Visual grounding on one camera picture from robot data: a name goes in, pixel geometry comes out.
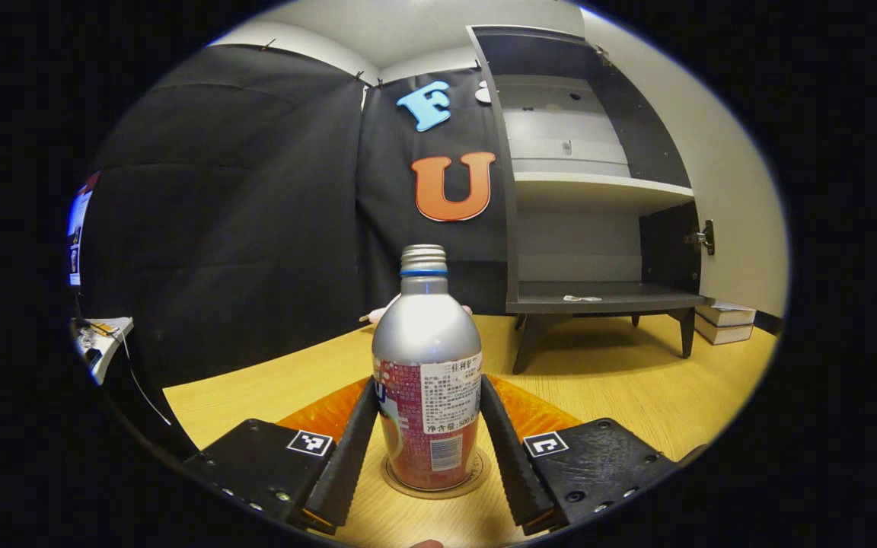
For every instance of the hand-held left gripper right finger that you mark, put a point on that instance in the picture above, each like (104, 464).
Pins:
(511, 457)

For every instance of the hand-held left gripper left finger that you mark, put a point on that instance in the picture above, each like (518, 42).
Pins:
(343, 457)

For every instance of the round wooden coaster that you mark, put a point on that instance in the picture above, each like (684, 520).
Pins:
(480, 468)

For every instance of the silver pink label bottle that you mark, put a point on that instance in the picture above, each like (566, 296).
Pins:
(427, 342)

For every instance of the grey cabinet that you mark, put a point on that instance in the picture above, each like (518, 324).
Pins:
(667, 251)

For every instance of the white cabinet shelf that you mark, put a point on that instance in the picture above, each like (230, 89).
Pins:
(598, 190)

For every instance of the metal door hinge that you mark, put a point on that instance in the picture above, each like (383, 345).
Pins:
(602, 53)
(703, 237)

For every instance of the pink plush toy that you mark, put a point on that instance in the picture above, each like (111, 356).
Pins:
(381, 312)

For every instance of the black backdrop cloth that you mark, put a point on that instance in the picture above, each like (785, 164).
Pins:
(256, 228)

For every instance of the thick grey book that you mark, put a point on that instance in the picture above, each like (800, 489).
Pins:
(724, 333)

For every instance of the white side desk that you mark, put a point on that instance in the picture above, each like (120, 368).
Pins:
(107, 342)

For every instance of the blue lit screen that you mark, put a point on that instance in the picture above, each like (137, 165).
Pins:
(79, 228)

